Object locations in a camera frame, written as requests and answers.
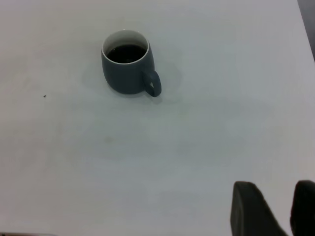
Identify dark coffee liquid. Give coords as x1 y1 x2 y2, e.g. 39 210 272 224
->
106 44 147 64

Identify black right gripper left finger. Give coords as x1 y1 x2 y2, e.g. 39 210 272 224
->
230 181 289 236

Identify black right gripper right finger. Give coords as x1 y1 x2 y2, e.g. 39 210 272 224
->
289 180 315 236

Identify dark blue coffee mug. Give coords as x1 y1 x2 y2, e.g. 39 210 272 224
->
101 29 162 98

